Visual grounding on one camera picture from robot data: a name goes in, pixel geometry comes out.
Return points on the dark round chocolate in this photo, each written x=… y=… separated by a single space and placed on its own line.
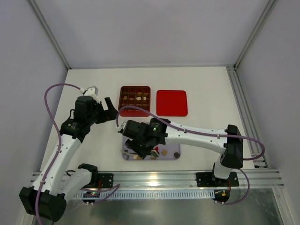
x=176 y=155

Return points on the slotted cable duct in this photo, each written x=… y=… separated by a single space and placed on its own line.
x=162 y=194

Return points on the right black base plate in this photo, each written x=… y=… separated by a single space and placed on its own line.
x=207 y=180

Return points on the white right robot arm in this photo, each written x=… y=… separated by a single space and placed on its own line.
x=226 y=142

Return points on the aluminium mounting rail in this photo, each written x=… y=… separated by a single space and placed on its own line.
x=256 y=178

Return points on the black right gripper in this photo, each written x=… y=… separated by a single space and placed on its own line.
x=137 y=147

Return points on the red chocolate box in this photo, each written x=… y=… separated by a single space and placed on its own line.
x=131 y=93

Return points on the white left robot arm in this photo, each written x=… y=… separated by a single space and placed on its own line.
x=48 y=196

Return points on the aluminium frame right post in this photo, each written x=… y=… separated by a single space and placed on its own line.
x=262 y=19

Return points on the red box lid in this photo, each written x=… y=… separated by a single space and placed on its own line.
x=172 y=103

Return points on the aluminium frame post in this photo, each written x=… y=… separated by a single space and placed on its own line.
x=262 y=19
x=41 y=19

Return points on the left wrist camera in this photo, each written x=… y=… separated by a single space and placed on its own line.
x=90 y=91

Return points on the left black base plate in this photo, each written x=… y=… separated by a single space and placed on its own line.
x=105 y=180

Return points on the aluminium frame left post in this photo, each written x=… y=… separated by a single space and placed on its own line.
x=41 y=19

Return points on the lilac plastic tray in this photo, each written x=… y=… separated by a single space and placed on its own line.
x=171 y=149

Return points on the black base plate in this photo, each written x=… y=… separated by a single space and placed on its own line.
x=207 y=180
x=105 y=180

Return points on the tan round chocolate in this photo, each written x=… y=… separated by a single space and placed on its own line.
x=164 y=152

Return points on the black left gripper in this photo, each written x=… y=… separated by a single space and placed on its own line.
x=101 y=112

